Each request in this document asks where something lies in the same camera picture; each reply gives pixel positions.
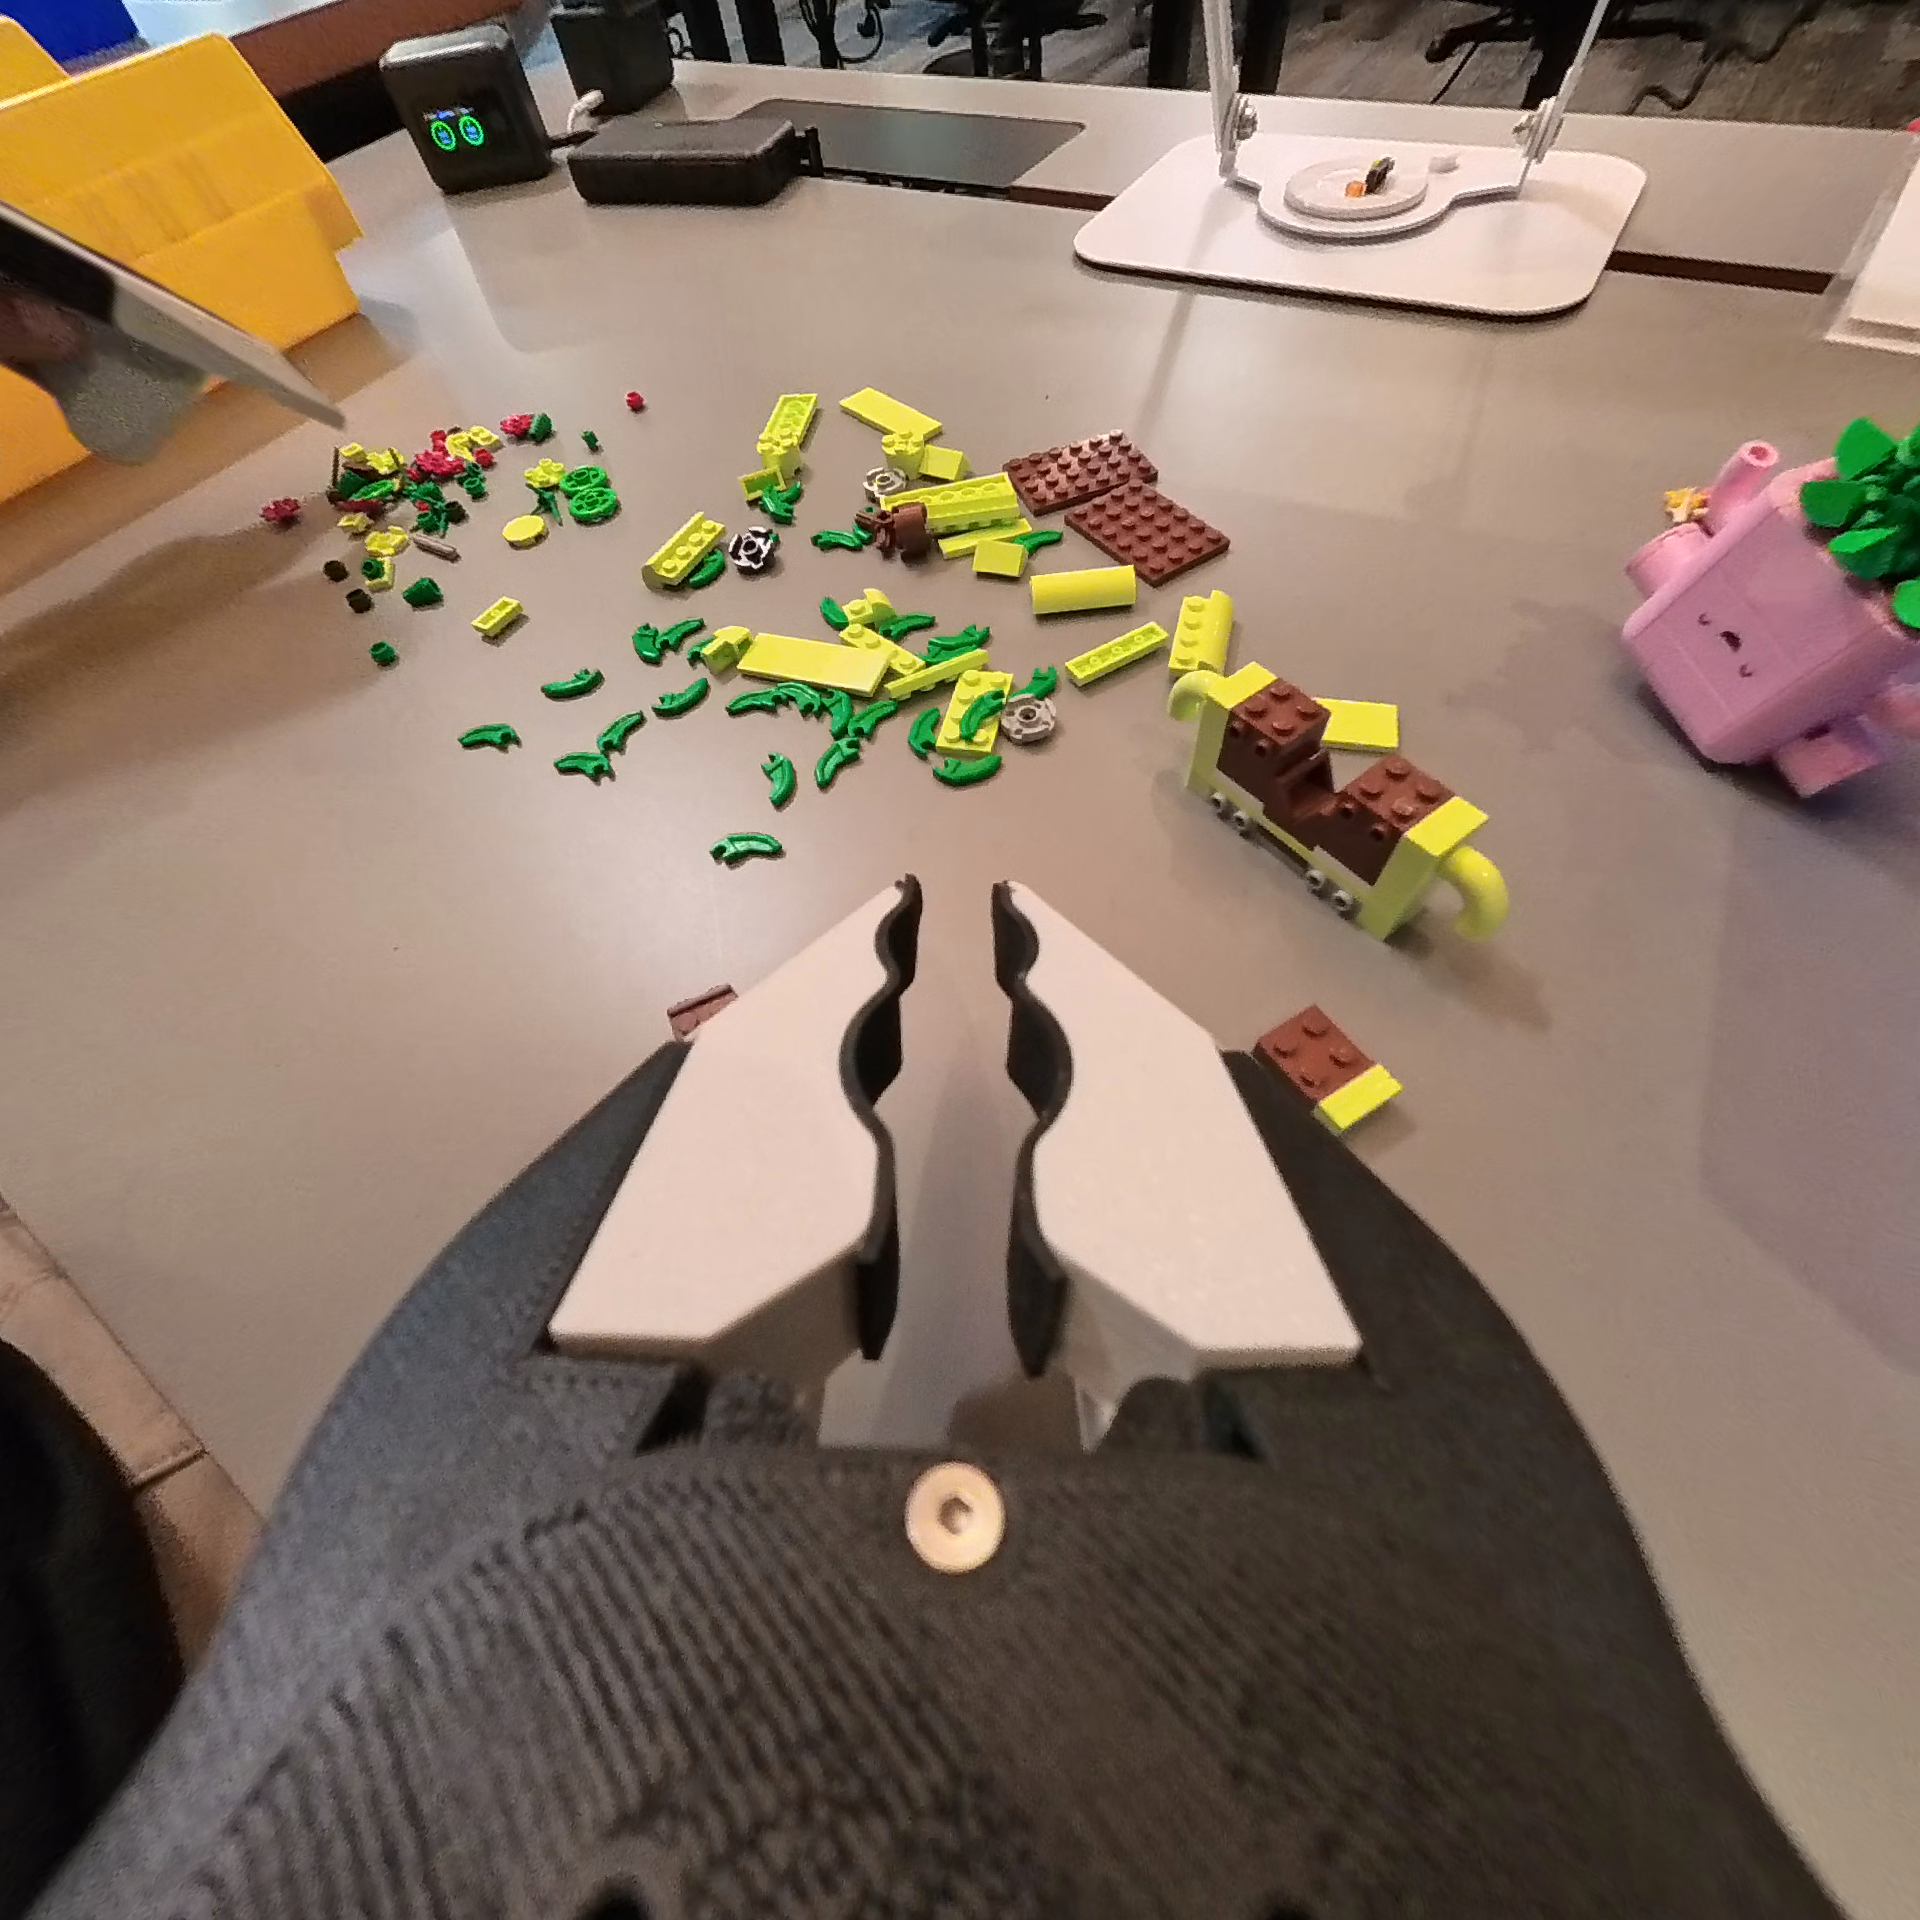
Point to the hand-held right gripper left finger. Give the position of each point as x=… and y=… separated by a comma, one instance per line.
x=719, y=1199

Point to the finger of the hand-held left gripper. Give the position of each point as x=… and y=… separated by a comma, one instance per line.
x=135, y=312

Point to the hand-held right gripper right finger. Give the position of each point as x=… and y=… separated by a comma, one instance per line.
x=1199, y=1199

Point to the small brown square plate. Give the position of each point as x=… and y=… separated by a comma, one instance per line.
x=698, y=1015

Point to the brown brick with lime slope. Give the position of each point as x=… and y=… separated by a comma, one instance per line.
x=1315, y=1043

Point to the yellow plastic bin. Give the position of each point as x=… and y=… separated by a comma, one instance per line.
x=181, y=163

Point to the pile of tiny flower pieces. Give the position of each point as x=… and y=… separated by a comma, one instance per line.
x=435, y=465

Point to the scattered green leaf pieces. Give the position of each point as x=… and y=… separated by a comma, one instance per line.
x=747, y=848

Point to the black device with green lights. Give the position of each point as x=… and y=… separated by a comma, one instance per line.
x=452, y=88

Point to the lime and brown brick assembly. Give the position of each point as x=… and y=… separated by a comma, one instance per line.
x=1275, y=735

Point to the black case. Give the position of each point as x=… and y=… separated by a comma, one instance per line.
x=610, y=52

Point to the black power adapter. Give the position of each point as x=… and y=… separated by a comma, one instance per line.
x=674, y=157

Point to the dark brown round piece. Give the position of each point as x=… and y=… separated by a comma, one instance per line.
x=757, y=550

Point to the large brown studded plate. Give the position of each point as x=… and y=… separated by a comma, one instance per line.
x=1148, y=533
x=1080, y=471

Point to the brown stem cluster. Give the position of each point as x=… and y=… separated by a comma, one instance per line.
x=898, y=525

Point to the pink brick plant pot figure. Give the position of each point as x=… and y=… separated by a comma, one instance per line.
x=1756, y=644

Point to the small orange yellow flower pieces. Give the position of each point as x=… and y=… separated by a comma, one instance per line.
x=1691, y=503

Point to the white paper sheet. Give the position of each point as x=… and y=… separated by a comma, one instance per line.
x=1884, y=254

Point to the white camera stand base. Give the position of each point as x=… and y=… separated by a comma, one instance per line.
x=1170, y=225

